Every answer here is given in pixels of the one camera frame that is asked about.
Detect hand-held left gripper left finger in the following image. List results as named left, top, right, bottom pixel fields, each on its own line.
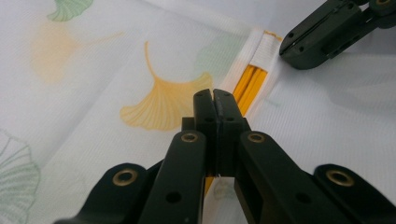
left=181, top=89, right=219, bottom=175

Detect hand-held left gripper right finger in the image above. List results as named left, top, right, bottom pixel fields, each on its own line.
left=212, top=88, right=252, bottom=177

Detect white leaf-print mesh laundry bag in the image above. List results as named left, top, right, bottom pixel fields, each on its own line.
left=0, top=0, right=396, bottom=224

